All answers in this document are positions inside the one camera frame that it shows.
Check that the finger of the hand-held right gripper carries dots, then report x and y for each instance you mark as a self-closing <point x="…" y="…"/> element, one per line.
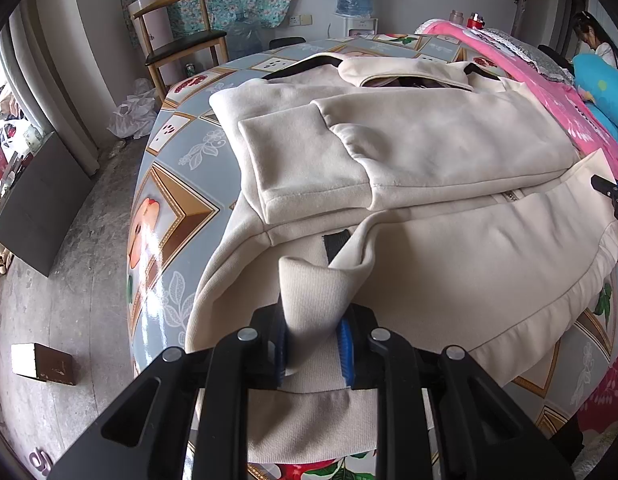
<point x="604" y="186"/>

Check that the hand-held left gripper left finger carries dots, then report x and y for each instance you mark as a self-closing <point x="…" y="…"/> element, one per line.
<point x="281" y="350"/>

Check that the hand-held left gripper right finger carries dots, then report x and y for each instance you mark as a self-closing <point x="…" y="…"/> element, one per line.
<point x="345" y="355"/>

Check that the cream zip jacket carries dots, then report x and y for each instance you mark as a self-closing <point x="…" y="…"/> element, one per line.
<point x="439" y="160"/>

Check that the blue pillow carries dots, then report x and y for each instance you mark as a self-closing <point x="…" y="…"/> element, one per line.
<point x="601" y="82"/>

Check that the pink floral blanket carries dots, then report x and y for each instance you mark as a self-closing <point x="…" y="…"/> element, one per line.
<point x="554" y="95"/>

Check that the grey lace-edged cloth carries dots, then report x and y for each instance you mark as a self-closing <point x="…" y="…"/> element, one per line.
<point x="534" y="57"/>

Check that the grey door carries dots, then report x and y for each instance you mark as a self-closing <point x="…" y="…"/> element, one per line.
<point x="549" y="5"/>

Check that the table with patterned tablecloth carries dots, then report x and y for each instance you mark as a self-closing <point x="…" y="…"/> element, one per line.
<point x="174" y="175"/>

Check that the small wooden box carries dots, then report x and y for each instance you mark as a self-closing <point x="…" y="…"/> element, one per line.
<point x="51" y="367"/>

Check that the purple slipper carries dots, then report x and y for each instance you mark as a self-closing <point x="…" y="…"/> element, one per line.
<point x="39" y="460"/>

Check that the white plastic bag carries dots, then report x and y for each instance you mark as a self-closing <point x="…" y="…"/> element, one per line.
<point x="134" y="112"/>

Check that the dark low cabinet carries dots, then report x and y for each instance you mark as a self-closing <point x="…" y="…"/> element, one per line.
<point x="39" y="205"/>

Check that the green drink can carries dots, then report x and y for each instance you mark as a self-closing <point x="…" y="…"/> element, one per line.
<point x="190" y="70"/>

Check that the white water dispenser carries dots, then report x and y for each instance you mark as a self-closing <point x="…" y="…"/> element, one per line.
<point x="354" y="26"/>

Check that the empty clear water jug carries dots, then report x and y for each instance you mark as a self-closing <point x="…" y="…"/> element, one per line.
<point x="245" y="37"/>

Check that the wooden chair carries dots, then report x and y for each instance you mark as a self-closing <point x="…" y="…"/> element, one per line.
<point x="184" y="42"/>

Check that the grey curtain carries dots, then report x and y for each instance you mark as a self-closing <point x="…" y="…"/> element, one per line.
<point x="54" y="90"/>

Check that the white wall socket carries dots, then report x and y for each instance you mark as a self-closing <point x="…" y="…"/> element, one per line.
<point x="300" y="20"/>

